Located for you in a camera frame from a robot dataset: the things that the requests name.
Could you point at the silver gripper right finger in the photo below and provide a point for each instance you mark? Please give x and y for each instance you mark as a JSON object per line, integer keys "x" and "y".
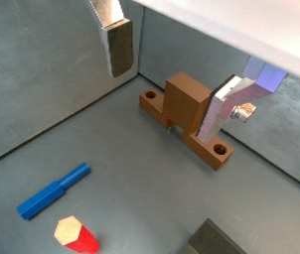
{"x": 230, "y": 98}

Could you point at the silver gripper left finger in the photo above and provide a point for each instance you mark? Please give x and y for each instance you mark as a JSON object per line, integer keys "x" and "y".
{"x": 115, "y": 30}

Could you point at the brown T-shaped block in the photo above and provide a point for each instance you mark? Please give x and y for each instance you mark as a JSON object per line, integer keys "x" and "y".
{"x": 181, "y": 107}

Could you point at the blue hexagonal peg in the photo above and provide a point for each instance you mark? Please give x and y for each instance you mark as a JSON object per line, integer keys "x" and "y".
{"x": 51, "y": 192}

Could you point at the red hexagonal peg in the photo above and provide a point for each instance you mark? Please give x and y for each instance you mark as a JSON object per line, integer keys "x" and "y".
{"x": 75, "y": 237}

